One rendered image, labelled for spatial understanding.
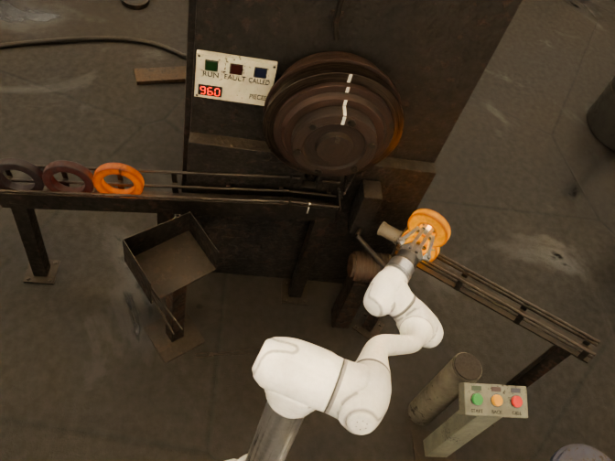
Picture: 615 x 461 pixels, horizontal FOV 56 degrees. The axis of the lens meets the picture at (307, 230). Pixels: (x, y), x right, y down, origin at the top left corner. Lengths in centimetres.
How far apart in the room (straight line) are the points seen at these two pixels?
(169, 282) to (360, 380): 99
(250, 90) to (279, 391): 107
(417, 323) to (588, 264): 202
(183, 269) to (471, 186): 208
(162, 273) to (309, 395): 98
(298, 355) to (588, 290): 249
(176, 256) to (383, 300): 81
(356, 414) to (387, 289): 60
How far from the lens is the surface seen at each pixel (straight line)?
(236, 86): 202
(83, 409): 259
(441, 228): 203
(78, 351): 269
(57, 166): 228
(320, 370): 132
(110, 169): 223
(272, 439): 154
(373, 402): 133
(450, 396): 244
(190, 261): 217
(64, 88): 372
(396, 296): 182
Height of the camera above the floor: 242
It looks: 52 degrees down
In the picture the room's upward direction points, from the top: 18 degrees clockwise
